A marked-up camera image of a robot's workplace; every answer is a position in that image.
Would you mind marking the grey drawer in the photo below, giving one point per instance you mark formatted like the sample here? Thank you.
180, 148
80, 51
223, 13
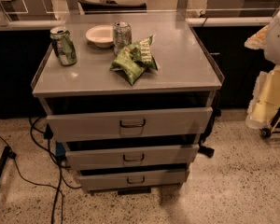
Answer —
133, 179
129, 124
131, 157

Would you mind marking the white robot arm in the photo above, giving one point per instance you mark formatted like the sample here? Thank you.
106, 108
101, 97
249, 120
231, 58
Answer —
266, 94

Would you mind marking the grey drawer cabinet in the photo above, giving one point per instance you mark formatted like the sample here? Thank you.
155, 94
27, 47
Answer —
187, 77

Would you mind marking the grey top drawer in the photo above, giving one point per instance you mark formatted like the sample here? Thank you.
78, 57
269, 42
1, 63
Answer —
129, 124

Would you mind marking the grey bottom drawer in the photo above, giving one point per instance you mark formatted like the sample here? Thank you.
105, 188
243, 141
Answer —
133, 179

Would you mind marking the green chip bag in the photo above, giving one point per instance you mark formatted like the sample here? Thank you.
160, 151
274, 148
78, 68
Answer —
135, 59

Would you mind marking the silver green soda can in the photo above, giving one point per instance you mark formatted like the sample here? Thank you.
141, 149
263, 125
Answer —
122, 35

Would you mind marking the white bowl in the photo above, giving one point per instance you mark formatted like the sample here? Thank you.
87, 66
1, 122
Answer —
101, 36

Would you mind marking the green soda can left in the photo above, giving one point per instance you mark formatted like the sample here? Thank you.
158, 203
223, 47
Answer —
63, 46

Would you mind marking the black wheeled cart frame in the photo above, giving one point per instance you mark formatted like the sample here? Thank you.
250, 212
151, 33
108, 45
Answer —
274, 127

